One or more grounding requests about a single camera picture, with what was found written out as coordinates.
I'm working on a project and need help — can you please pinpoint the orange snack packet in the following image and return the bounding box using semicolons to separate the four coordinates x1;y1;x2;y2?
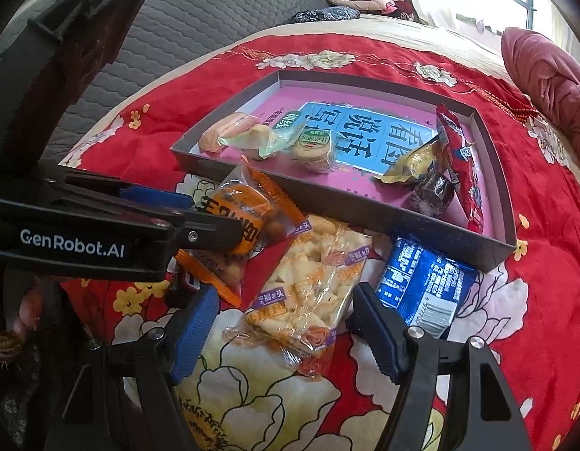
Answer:
175;155;308;307

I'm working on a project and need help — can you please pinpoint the gold bead bracelet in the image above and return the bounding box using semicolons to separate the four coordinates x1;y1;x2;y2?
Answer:
0;329;21;354

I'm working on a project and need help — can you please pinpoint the pale pink snack packet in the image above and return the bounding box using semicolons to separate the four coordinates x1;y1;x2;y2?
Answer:
198;113;261;155

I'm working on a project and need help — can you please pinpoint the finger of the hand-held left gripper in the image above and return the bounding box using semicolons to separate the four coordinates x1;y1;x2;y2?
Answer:
46;173;195;218
170;213;246;253

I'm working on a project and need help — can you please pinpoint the green biscuit packet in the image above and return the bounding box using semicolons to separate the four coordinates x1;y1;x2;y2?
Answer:
218;124;338;176

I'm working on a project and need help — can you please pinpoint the dark patterned cloth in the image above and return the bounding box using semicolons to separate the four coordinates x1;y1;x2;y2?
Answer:
290;6;362;26

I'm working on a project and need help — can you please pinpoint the red floral blanket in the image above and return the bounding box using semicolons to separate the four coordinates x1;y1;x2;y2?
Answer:
60;26;580;451

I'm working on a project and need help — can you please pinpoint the small red blue candy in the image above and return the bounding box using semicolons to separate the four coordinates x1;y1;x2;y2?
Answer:
170;263;202;309

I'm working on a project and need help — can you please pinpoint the long red snack packet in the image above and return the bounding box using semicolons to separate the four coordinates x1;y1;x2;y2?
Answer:
435;103;486;236

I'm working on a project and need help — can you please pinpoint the yellow snack packet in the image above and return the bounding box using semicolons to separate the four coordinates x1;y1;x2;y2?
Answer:
373;140;444;185

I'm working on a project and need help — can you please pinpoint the dark patterned clothing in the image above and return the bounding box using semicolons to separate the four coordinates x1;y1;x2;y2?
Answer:
0;348;52;451

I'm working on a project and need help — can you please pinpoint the blue snack packet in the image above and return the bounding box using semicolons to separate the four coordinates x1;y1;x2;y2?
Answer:
375;237;479;340

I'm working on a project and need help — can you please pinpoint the grey cardboard box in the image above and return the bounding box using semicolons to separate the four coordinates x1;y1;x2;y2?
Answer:
170;70;517;274

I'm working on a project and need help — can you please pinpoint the clear rice cracker packet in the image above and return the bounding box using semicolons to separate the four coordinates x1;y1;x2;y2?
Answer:
224;213;373;379

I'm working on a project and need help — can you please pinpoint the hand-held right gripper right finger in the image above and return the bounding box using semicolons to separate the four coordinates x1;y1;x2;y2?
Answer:
345;282;538;451

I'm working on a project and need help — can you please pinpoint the person's left hand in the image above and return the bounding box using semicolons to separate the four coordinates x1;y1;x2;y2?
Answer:
13;282;45;345

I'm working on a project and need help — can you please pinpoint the brown cake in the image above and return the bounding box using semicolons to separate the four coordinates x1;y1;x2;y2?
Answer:
405;174;458;218

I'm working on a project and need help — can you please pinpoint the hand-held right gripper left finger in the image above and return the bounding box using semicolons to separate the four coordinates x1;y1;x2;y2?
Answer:
43;284;221;451

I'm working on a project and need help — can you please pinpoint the pink quilt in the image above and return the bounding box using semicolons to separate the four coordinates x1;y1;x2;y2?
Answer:
500;27;580;180

